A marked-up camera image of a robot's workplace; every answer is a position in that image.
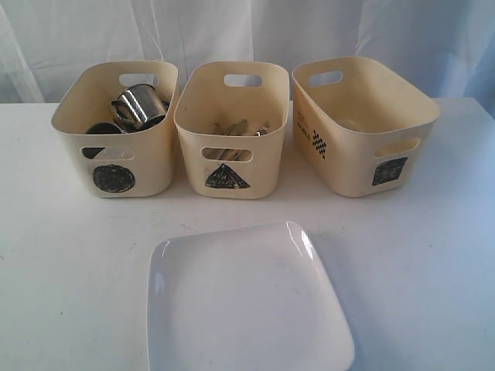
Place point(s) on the long stainless steel spoon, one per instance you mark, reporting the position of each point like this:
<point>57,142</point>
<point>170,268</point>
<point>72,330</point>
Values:
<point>241,154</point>

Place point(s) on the stainless steel table knife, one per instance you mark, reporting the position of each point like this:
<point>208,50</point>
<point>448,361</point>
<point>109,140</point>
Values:
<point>237,129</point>

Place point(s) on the wooden chopstick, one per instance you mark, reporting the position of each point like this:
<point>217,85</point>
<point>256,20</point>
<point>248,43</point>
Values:
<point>217,129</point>

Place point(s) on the white square plate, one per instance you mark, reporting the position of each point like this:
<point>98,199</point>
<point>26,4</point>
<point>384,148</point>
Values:
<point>251,298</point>

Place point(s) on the stainless steel mug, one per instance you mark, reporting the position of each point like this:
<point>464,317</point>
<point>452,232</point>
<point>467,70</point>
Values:
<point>103,127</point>
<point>128,108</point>

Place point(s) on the small stainless steel fork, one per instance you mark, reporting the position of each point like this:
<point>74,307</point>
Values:
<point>213,153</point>

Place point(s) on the large stainless steel bowl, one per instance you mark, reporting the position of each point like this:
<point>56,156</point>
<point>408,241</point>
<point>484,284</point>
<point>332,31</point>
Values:
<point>155,112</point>

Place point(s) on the white plastic bowl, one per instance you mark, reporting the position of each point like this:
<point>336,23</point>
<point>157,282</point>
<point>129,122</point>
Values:
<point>115,153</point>

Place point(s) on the cream bin with triangle mark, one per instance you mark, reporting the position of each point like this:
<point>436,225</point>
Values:
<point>226,93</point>

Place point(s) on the cream bin with square mark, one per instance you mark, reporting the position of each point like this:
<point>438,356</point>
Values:
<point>360,125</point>

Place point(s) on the cream bin with circle mark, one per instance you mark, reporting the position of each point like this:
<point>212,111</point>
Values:
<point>87,102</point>

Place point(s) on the white curtain backdrop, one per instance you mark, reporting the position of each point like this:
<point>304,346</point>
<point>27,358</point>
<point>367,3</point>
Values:
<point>445,48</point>

